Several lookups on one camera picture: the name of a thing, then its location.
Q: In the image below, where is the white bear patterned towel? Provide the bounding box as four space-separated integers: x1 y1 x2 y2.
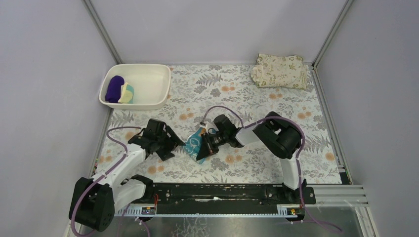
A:
183 127 206 164

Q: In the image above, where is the yellow teal patterned towel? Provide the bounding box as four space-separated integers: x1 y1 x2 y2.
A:
118 82 134 104

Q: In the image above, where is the purple towel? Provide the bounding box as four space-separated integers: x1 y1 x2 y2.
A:
105 76 125 103

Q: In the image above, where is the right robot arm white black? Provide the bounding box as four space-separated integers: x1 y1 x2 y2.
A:
195 112 304 191

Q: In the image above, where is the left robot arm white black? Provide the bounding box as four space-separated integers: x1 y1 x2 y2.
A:
69 119 185 237

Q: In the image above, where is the floral patterned table mat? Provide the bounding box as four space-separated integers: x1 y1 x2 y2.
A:
95 65 341 184

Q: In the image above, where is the white rectangular basin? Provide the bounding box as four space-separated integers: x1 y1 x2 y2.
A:
99 64 171 110

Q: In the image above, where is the cream patterned folded towel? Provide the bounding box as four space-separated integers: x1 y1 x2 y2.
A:
250 54 309 90

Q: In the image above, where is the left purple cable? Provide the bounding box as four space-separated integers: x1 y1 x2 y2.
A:
70 126 142 237

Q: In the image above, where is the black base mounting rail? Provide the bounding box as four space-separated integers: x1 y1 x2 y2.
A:
133 183 316 216

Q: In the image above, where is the white cable duct strip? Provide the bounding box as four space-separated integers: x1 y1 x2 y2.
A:
114 205 156 217

